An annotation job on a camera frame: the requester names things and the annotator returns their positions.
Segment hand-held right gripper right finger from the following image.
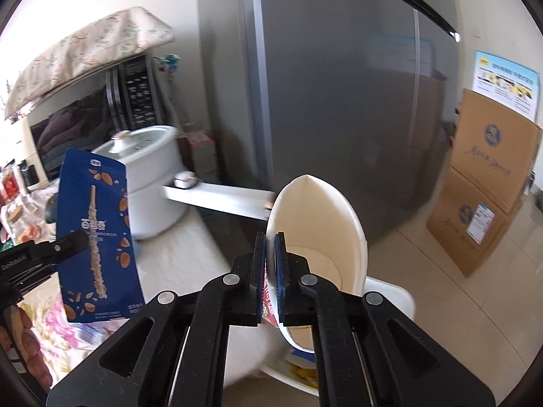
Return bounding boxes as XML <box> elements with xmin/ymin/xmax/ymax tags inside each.
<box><xmin>274</xmin><ymin>231</ymin><xmax>497</xmax><ymax>407</ymax></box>

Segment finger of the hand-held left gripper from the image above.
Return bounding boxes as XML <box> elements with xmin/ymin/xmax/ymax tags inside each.
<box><xmin>30</xmin><ymin>231</ymin><xmax>91</xmax><ymax>264</ymax></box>

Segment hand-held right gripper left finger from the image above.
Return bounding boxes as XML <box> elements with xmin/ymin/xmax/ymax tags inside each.
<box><xmin>46</xmin><ymin>231</ymin><xmax>268</xmax><ymax>407</ymax></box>

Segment blue snack packet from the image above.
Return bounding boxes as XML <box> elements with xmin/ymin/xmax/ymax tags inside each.
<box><xmin>56</xmin><ymin>148</ymin><xmax>146</xmax><ymax>324</ymax></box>

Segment red instant noodle cup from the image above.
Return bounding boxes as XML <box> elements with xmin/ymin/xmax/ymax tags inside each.
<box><xmin>264</xmin><ymin>174</ymin><xmax>368</xmax><ymax>354</ymax></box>

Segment yellow wrapper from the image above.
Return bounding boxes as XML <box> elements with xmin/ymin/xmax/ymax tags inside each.
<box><xmin>291</xmin><ymin>365</ymin><xmax>319</xmax><ymax>388</ymax></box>

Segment white plastic bin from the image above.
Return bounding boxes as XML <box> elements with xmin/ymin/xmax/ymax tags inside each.
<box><xmin>259</xmin><ymin>275</ymin><xmax>416</xmax><ymax>395</ymax></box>

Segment person's left hand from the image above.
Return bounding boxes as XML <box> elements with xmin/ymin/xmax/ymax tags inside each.
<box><xmin>0</xmin><ymin>303</ymin><xmax>54</xmax><ymax>391</ymax></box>

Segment floral tablecloth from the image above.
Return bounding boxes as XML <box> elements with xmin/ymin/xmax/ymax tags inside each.
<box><xmin>0</xmin><ymin>187</ymin><xmax>281</xmax><ymax>391</ymax></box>

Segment cream kitchen appliance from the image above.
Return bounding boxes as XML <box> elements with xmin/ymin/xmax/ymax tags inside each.
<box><xmin>8</xmin><ymin>116</ymin><xmax>45</xmax><ymax>187</ymax></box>

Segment white electric pot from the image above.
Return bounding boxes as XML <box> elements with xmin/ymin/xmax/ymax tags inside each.
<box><xmin>91</xmin><ymin>125</ymin><xmax>276</xmax><ymax>240</ymax></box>

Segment black microwave oven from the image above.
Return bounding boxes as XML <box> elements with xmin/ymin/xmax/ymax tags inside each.
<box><xmin>29</xmin><ymin>53</ymin><xmax>166</xmax><ymax>181</ymax></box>

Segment stacked boxes beside refrigerator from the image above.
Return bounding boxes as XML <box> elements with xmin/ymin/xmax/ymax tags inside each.
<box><xmin>178</xmin><ymin>121</ymin><xmax>217</xmax><ymax>179</ymax></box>

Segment cardboard box with white label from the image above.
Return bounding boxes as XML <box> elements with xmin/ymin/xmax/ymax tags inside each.
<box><xmin>426</xmin><ymin>167</ymin><xmax>524</xmax><ymax>278</ymax></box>

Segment grey refrigerator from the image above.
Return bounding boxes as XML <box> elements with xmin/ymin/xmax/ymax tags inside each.
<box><xmin>197</xmin><ymin>0</ymin><xmax>461</xmax><ymax>242</ymax></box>

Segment floral cover cloth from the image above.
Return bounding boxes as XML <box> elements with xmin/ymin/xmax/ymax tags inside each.
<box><xmin>4</xmin><ymin>6</ymin><xmax>175</xmax><ymax>121</ymax></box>

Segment plain cardboard box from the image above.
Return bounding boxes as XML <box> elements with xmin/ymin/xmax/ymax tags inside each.
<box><xmin>450</xmin><ymin>88</ymin><xmax>543</xmax><ymax>215</ymax></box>

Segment blue white printed box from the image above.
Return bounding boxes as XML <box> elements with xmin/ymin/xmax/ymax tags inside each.
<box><xmin>472</xmin><ymin>50</ymin><xmax>541</xmax><ymax>121</ymax></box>

